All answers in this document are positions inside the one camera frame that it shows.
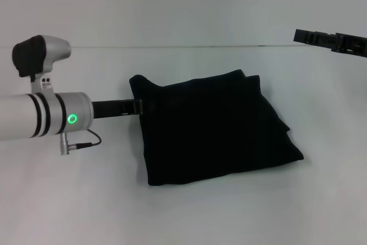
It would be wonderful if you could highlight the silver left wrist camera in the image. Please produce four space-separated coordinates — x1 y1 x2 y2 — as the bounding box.
11 34 72 99

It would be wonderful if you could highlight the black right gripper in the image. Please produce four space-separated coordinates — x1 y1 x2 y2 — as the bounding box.
293 28 367 58

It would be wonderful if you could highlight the black T-shirt with white print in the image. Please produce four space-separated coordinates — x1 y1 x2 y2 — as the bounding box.
128 69 304 187

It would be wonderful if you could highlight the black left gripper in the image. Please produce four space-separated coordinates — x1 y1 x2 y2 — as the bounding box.
90 98 144 119

